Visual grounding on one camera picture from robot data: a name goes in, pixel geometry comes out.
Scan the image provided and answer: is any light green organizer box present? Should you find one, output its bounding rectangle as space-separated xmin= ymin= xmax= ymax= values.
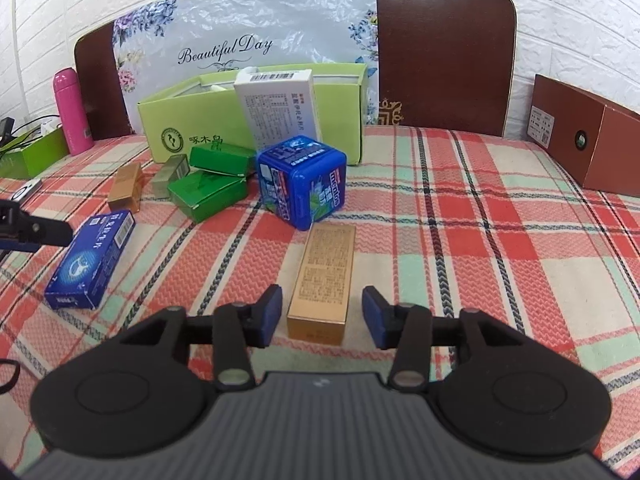
xmin=138 ymin=63 xmax=368 ymax=166

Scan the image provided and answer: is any brown wooden headboard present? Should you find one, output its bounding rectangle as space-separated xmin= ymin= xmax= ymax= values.
xmin=74 ymin=0 xmax=516 ymax=139

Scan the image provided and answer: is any white remote control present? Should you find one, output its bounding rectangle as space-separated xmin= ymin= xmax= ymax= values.
xmin=10 ymin=178 xmax=42 ymax=205

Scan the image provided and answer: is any tall gold box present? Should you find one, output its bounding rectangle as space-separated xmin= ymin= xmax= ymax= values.
xmin=286 ymin=222 xmax=356 ymax=346

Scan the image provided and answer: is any black charger device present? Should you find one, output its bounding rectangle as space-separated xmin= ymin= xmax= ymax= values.
xmin=0 ymin=117 xmax=14 ymax=146

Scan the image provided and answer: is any green tissue box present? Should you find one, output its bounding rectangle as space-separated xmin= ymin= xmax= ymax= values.
xmin=0 ymin=128 xmax=68 ymax=180

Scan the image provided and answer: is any pink thermos bottle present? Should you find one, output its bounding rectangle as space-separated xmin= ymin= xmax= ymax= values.
xmin=53 ymin=67 xmax=93 ymax=155

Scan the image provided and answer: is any blue cube tin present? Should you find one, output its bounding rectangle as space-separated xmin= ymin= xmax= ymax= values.
xmin=256 ymin=136 xmax=347 ymax=231

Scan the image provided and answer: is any floral plastic bag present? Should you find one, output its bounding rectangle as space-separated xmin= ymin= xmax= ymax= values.
xmin=112 ymin=0 xmax=378 ymax=133

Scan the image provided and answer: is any olive grey small box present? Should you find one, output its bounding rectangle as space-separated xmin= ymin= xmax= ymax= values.
xmin=151 ymin=154 xmax=190 ymax=200

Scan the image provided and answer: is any white orange medicine box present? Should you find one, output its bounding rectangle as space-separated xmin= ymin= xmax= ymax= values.
xmin=233 ymin=67 xmax=322 ymax=151

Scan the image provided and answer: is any brown cardboard box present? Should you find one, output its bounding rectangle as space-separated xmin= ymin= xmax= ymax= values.
xmin=527 ymin=75 xmax=640 ymax=197

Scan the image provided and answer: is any small gold box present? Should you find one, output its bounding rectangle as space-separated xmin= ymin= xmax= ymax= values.
xmin=107 ymin=162 xmax=143 ymax=212

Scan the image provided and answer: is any blue box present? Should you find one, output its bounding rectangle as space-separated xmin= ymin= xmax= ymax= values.
xmin=44 ymin=210 xmax=136 ymax=310

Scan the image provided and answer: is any black cable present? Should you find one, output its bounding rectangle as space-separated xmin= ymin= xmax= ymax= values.
xmin=0 ymin=114 xmax=61 ymax=151

